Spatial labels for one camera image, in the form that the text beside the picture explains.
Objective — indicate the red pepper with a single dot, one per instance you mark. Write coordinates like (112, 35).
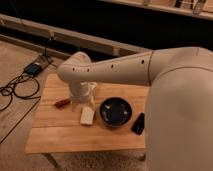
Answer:
(62, 103)

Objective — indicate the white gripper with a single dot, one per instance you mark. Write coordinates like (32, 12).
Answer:
(80, 92)

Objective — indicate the dark blue bowl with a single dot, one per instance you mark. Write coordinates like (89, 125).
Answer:
(115, 111)

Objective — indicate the white plastic bottle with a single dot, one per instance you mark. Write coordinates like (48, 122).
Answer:
(92, 86)

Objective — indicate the black smartphone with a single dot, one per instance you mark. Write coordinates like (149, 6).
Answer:
(139, 124)

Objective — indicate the beige sponge block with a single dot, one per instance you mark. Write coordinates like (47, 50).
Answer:
(87, 116)

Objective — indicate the black tripod stand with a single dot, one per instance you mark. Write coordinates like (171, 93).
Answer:
(45, 54)

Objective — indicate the black power adapter box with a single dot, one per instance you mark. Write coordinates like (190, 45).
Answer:
(33, 69)

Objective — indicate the wooden table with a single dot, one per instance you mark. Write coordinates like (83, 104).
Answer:
(59, 130)

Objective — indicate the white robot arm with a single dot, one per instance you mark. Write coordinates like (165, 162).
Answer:
(179, 106)

